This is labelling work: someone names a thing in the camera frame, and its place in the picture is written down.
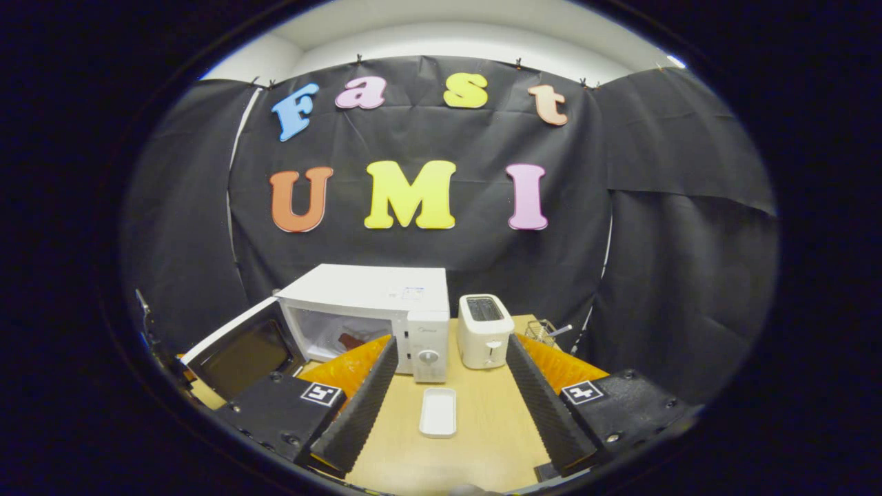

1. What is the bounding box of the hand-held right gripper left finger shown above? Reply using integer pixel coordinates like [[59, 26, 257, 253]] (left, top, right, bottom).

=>
[[214, 335, 399, 476]]

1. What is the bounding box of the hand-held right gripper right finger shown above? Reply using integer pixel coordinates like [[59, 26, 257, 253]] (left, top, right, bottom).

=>
[[505, 333, 693, 477]]

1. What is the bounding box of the white microwave oven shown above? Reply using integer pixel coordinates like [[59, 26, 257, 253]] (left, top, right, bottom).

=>
[[181, 264, 451, 402]]

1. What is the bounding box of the white rectangular dish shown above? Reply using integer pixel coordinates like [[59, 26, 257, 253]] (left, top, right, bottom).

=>
[[419, 387, 458, 439]]

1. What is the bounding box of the white toaster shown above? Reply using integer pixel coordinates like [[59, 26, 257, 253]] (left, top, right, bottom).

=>
[[458, 294, 515, 370]]

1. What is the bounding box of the black backdrop cloth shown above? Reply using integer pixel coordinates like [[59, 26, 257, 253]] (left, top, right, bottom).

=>
[[119, 55, 779, 404]]

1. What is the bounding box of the metal wire basket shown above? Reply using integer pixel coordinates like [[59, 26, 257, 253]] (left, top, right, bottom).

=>
[[525, 319, 559, 347]]

